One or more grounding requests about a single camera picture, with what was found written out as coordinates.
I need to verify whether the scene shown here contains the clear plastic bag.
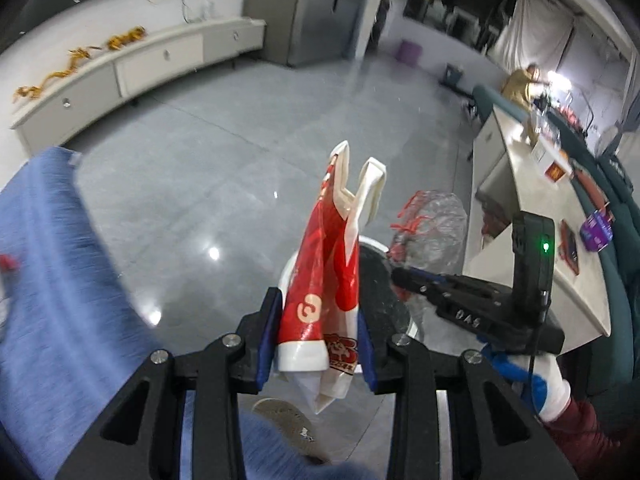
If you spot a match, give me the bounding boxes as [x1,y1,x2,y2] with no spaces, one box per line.
[387,188,470,331]

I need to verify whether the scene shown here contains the red white snack bag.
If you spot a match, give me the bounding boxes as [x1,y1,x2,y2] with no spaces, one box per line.
[276,141,386,414]

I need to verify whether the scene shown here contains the maroon right sleeve forearm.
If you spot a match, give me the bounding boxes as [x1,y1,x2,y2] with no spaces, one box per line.
[544,399,620,477]

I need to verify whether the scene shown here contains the white round trash bin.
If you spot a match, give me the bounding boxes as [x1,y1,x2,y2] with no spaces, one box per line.
[278,236,421,346]

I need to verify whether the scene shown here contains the right blue white gloved hand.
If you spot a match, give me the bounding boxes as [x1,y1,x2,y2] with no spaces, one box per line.
[480,344,572,422]

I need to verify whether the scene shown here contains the purple packet on table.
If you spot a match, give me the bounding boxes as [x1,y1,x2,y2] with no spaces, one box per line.
[580,208,613,252]

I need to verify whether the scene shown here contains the blue fluffy rug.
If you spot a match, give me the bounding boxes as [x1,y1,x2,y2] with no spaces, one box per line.
[1,148,370,479]

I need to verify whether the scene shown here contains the white coffee table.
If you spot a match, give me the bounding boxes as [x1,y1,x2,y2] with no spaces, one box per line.
[463,107,612,353]

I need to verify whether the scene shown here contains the orange box on table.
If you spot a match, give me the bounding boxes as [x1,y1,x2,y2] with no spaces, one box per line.
[544,162,569,182]

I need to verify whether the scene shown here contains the person in yellow shirt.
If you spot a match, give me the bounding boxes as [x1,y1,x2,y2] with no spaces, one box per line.
[500,63,550,112]

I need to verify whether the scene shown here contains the purple small bin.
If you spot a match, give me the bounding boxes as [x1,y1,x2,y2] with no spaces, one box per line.
[395,39,423,67]

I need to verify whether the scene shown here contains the white low tv cabinet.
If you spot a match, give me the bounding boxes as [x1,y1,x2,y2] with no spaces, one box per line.
[11,18,266,157]

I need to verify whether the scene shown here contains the golden dragon figurine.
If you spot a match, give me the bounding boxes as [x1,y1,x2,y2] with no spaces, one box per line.
[13,46,102,103]

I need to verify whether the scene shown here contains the grey steel refrigerator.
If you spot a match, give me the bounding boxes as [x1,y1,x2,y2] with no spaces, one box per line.
[243,0,364,67]

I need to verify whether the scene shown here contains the golden lion figurine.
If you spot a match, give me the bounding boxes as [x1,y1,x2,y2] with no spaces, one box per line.
[106,26,146,51]

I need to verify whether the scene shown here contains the white cables on wall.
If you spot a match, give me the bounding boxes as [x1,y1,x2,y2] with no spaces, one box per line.
[139,0,222,25]

